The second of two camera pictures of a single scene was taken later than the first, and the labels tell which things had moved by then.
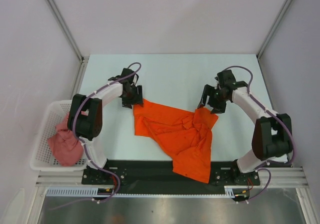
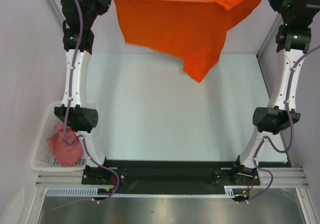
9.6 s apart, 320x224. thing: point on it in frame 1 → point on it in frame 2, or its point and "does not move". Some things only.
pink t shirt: [68, 150] does not move
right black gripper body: [216, 96] → [284, 1]
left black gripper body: [132, 93] → [93, 5]
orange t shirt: [185, 137] → [196, 28]
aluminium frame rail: [273, 177] does not move
